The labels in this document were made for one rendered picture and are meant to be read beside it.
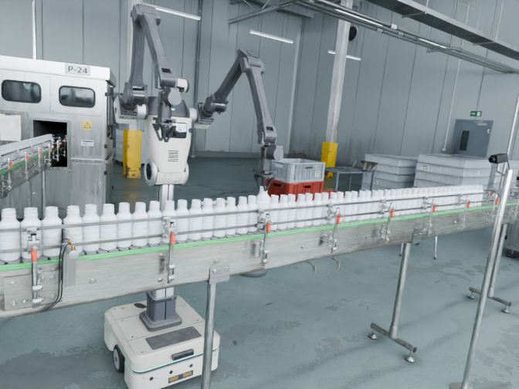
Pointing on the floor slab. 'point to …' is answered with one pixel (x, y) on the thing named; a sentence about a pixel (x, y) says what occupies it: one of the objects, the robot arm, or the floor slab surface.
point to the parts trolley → (349, 174)
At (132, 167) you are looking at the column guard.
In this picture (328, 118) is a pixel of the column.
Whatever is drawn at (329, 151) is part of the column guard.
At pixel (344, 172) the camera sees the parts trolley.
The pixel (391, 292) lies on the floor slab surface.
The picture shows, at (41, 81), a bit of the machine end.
